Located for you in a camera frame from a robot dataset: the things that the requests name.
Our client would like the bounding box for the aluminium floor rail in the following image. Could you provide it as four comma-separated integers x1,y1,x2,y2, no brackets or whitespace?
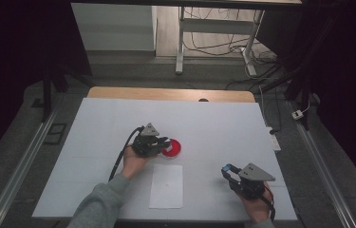
288,101,356,228
0,101,62,228

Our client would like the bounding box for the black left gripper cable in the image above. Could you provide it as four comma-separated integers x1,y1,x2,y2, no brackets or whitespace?
108,125,145,182

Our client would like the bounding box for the black floor frame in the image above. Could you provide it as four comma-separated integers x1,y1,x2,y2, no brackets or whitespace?
43,123,67,146

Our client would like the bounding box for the white paper sheet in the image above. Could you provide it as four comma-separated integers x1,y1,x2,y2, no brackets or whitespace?
148,163,184,210

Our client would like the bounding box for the black curtain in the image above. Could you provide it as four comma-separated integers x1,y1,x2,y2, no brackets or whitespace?
255,0,356,191
0,0,93,174

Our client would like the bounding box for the tangle of floor cables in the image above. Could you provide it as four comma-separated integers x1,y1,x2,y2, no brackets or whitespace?
183,8,278,66

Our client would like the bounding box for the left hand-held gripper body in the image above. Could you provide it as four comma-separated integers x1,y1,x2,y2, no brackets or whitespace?
132,123,164,159

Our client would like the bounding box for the person's right hand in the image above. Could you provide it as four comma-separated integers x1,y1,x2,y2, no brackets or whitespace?
237,189,275,224

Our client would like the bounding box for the white cabinet panel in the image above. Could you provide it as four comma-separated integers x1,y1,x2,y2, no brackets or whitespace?
70,3,158,51

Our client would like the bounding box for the small white adapter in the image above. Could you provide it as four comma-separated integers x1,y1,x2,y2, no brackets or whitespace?
291,109,305,121

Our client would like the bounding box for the white table cover sheet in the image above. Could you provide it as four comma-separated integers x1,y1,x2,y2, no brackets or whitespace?
31,97,298,221

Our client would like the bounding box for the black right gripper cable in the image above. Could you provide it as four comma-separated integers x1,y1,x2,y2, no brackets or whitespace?
260,184,276,222

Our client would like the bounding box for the white power strip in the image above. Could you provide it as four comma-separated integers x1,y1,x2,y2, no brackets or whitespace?
266,126,282,152

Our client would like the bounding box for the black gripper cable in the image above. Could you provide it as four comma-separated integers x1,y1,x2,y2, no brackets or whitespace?
260,184,276,222
108,125,145,182

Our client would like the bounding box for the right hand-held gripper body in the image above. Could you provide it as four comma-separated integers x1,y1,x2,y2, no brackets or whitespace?
229,162,276,201

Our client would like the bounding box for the white desk frame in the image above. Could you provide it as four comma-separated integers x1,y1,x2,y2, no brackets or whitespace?
175,6,266,77

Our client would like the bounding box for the round red ink pad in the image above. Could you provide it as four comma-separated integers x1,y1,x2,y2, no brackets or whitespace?
160,138,182,160

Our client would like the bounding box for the black metal stand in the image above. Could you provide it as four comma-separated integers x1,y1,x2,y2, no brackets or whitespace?
41,63,70,124
260,47,313,131

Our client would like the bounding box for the person's left hand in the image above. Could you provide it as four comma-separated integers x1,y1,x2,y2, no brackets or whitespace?
121,145,155,181

